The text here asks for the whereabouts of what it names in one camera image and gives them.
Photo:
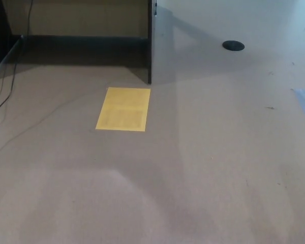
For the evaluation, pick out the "black round floor cover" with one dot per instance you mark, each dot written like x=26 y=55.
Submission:
x=233 y=45

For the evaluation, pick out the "yellow paper sheet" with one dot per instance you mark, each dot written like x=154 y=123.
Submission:
x=123 y=109

